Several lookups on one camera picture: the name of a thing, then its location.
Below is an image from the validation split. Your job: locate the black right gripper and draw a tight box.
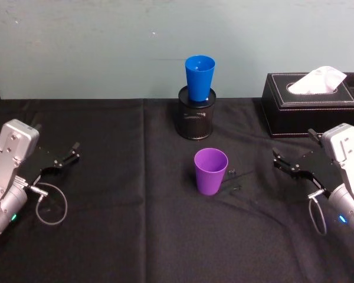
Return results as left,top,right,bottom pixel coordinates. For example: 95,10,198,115
272,147,343,195

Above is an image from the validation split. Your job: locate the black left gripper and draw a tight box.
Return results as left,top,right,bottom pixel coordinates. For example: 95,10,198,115
18,142,81,186

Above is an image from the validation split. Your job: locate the black leather tissue box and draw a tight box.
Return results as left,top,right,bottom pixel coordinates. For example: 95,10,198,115
260,72,354,140

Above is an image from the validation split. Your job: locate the purple plastic cup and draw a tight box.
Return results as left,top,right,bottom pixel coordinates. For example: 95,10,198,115
193,148,229,196

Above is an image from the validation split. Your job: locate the white paper tissue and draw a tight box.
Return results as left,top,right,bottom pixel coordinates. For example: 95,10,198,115
287,65,348,95

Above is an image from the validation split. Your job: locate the black mesh pen holder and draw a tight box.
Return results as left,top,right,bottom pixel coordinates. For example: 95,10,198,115
173,86,218,140

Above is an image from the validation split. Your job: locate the black table cloth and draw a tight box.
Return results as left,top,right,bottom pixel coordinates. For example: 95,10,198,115
0,97,354,283

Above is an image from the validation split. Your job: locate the blue plastic cup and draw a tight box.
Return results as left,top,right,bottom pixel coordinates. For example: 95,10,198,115
185,55,217,103

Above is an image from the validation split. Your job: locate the thin grey left gripper cable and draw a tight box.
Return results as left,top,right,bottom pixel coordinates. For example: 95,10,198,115
29,182,69,227

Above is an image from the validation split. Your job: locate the thin grey gripper cable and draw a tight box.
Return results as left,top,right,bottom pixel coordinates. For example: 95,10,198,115
29,182,69,227
308,190,329,236

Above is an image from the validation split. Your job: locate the thin grey right gripper cable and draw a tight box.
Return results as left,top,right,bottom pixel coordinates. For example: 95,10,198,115
308,190,329,236

